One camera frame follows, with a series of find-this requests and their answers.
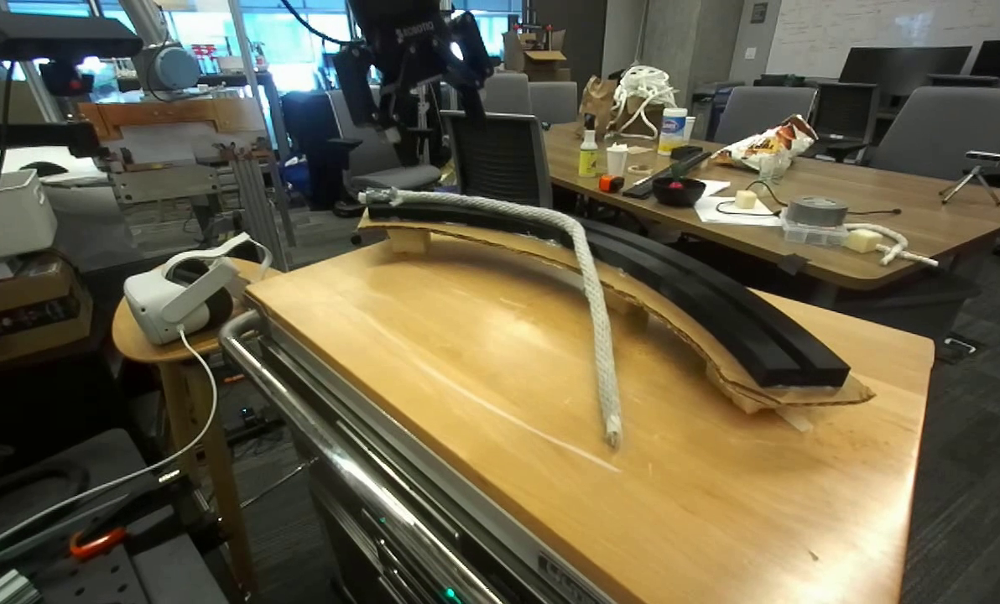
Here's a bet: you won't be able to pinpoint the coiled white rope pile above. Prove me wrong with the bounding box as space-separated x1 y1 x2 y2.
611 61 681 140

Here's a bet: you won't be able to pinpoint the round wooden stool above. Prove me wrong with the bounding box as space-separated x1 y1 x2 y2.
109 262 258 599

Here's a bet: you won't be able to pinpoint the metal cart handle bar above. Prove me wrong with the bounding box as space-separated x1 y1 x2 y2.
219 312 503 604

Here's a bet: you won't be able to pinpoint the orange clamp handle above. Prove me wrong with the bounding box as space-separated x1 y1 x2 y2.
65 526 128 561

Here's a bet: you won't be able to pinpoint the grey tape roll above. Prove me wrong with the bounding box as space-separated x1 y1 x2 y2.
786 197 848 227

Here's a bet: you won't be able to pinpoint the dark mesh office chair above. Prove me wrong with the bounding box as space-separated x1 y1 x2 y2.
445 112 551 205

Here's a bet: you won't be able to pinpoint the small tripod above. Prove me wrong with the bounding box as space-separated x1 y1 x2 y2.
939 147 1000 208

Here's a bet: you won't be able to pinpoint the white paper sheet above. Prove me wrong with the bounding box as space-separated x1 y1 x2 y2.
695 183 782 227

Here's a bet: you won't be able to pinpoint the white VR headset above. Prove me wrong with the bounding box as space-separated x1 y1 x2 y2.
122 232 270 347

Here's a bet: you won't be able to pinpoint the black bowl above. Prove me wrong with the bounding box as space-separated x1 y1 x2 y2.
652 175 703 208

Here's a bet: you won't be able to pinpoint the snack chip bag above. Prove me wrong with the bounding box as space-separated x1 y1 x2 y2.
710 113 817 179

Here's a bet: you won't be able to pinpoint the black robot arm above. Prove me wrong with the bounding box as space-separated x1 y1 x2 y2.
334 0 494 165

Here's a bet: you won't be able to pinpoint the black curved foam track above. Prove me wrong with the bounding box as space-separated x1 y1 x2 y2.
366 197 848 385

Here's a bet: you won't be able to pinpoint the white headset cable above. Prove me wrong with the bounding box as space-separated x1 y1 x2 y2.
0 325 224 564

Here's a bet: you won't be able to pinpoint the green glue bottle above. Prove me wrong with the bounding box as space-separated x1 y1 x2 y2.
578 119 602 179

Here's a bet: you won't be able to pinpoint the white plastic cup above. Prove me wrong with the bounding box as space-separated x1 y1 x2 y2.
602 143 630 179

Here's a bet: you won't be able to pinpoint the grey office chair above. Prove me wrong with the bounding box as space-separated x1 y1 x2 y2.
869 89 1000 179

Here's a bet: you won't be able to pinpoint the white box left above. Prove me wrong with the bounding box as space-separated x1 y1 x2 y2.
0 168 55 258

